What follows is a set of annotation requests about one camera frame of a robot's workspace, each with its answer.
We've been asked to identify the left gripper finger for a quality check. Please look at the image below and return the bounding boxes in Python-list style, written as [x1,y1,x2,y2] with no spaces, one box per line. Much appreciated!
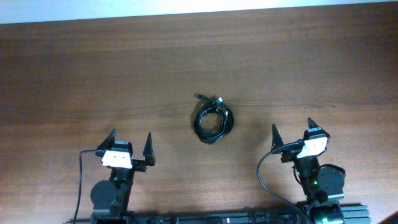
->
[96,129,116,151]
[143,132,155,166]

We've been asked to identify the black usb cable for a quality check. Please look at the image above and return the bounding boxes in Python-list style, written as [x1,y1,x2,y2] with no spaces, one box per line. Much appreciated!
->
[193,96,234,145]

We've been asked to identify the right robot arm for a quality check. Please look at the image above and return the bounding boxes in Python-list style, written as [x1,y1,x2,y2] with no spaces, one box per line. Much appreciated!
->
[271,118,346,223]

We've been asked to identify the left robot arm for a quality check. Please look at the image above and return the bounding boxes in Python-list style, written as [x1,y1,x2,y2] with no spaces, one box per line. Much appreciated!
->
[90,129,155,223]

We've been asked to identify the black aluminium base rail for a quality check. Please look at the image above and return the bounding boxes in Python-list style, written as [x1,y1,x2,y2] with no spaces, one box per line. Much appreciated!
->
[76,204,371,224]

